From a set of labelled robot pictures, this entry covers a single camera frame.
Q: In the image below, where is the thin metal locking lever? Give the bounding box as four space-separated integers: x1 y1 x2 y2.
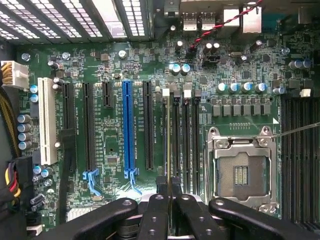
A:
272 122 320 138

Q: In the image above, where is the green motherboard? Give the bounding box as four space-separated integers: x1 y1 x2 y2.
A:
14 2 320 233

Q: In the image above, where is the red and black twisted wire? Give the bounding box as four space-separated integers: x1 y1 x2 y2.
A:
189 0 264 50

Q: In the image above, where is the long black expansion slot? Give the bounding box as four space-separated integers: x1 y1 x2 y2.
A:
142 79 155 171
61 81 77 173
81 81 100 198

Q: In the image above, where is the silver chipset heatsink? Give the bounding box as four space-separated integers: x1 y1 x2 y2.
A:
65 205 94 223

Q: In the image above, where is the black open PC case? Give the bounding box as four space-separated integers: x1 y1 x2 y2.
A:
0 0 320 63

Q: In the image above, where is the short black expansion slot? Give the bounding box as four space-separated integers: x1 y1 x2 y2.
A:
101 80 115 109

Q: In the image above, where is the black RAM slot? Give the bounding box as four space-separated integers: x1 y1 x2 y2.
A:
182 89 192 195
281 96 292 221
172 88 182 178
193 89 202 196
291 96 303 225
161 87 171 179
302 96 314 228
313 96 320 231

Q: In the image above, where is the white expansion slot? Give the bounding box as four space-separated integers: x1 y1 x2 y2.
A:
36 76 59 166

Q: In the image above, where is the white power connector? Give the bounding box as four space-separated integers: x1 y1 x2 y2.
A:
0 60 30 89

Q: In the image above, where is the black connector with coloured wires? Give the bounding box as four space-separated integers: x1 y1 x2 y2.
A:
0 156 36 213

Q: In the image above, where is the metal CPU socket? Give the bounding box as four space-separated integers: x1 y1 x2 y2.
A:
204 126 280 214

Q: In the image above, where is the blue expansion slot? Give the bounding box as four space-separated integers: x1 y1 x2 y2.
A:
121 79 143 196

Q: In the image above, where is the yellow and black wire bundle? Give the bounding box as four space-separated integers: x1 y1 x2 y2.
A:
0 84 21 161

